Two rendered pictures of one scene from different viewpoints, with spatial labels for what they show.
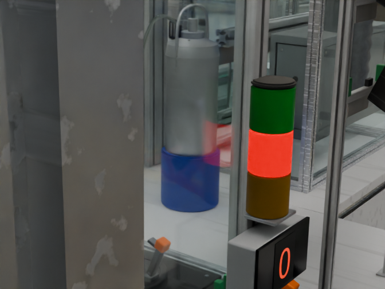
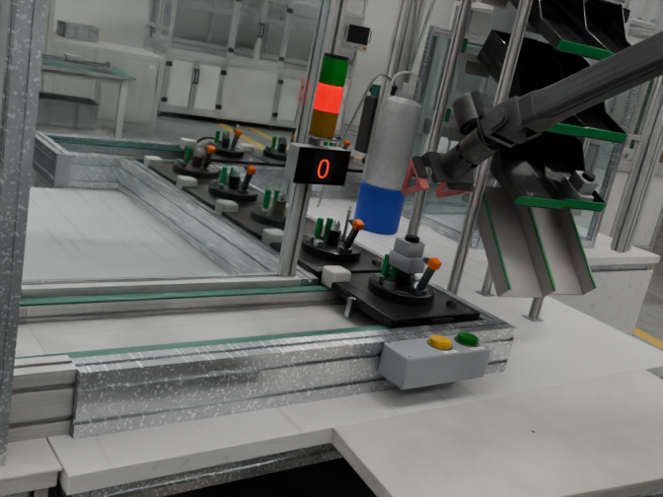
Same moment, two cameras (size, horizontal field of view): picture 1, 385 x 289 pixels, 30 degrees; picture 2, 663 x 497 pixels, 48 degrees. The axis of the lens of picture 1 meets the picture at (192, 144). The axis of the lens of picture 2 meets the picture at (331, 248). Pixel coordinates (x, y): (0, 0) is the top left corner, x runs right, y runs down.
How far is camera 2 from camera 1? 83 cm
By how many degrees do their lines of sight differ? 15
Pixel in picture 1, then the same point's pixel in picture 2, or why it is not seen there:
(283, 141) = (331, 90)
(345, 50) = (445, 86)
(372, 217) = not seen: hidden behind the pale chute
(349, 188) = not seen: hidden behind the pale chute
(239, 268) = (291, 158)
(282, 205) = (327, 130)
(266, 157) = (321, 98)
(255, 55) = (329, 38)
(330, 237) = (413, 220)
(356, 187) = not seen: hidden behind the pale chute
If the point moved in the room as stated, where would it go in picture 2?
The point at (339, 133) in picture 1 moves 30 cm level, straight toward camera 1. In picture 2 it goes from (431, 145) to (373, 148)
